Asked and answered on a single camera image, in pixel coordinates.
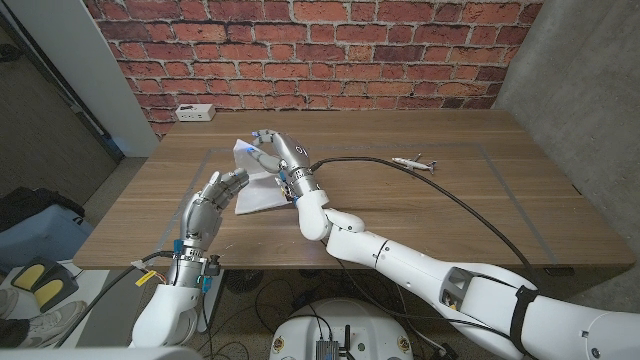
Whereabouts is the black yellow foot pedal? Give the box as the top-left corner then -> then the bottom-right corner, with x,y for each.
10,257 -> 51,292
33,269 -> 80,314

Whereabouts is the white power strip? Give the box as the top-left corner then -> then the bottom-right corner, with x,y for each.
174,103 -> 217,123

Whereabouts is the black bag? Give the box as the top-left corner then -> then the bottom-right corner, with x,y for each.
0,186 -> 86,234

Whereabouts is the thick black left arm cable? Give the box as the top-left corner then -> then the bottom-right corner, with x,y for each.
52,249 -> 176,350

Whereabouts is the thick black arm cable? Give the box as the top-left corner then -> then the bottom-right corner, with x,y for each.
308,156 -> 539,281
52,249 -> 176,350

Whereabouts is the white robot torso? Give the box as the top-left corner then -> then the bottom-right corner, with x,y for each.
268,297 -> 415,360

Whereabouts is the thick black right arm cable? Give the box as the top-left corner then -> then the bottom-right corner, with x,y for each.
308,156 -> 539,281

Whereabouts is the grey white sneaker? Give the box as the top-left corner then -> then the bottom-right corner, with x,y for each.
0,287 -> 20,319
14,299 -> 89,350

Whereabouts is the white toy airplane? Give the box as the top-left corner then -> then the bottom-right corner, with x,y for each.
391,153 -> 438,175

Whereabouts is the blue storage bin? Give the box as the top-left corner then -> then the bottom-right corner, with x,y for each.
0,203 -> 95,274

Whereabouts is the white handkerchief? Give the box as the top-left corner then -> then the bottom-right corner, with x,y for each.
232,138 -> 291,216

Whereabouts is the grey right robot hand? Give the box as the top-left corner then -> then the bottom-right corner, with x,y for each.
247,129 -> 312,177

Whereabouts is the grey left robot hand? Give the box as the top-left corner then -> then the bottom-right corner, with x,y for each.
179,167 -> 251,251

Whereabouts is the black round fan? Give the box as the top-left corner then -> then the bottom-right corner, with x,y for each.
223,269 -> 265,295

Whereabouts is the red brick printed backdrop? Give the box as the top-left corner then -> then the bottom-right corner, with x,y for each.
82,0 -> 546,139

